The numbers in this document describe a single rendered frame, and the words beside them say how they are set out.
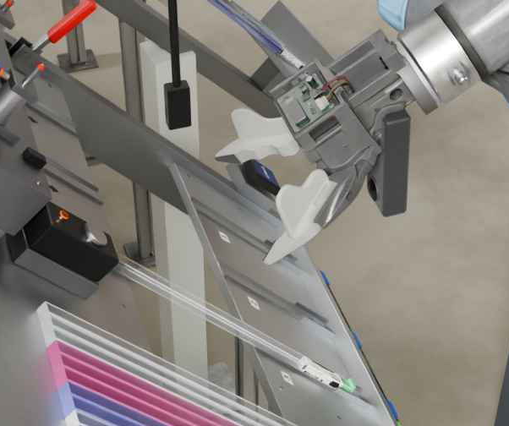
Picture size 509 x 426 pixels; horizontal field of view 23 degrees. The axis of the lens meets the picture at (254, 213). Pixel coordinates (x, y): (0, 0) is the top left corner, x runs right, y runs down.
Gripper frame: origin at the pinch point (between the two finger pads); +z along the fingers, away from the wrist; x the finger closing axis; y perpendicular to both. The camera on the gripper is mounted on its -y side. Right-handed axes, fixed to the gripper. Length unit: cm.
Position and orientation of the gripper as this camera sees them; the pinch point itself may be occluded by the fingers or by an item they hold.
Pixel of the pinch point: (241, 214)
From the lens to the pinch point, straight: 112.1
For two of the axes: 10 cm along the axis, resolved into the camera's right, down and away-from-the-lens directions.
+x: 3.1, 6.3, -7.1
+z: -8.2, 5.6, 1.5
